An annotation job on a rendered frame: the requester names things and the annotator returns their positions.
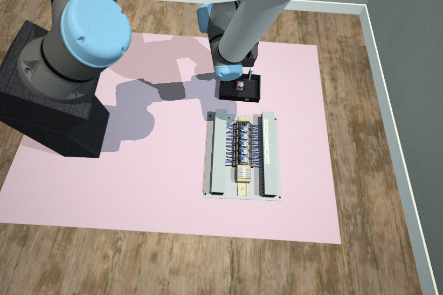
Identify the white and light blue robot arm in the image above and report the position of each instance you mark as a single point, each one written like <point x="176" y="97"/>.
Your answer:
<point x="87" y="36"/>

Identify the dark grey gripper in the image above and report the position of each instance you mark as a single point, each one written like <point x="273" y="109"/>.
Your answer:
<point x="250" y="58"/>

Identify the grey relay with blue button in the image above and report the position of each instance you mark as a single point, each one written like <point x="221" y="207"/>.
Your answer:
<point x="244" y="152"/>
<point x="244" y="144"/>
<point x="244" y="129"/>
<point x="244" y="137"/>
<point x="244" y="160"/>

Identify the grey relay panel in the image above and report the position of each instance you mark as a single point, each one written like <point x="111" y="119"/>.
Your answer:
<point x="224" y="177"/>

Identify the grey relay with red button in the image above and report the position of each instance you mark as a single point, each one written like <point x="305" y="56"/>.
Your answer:
<point x="240" y="85"/>

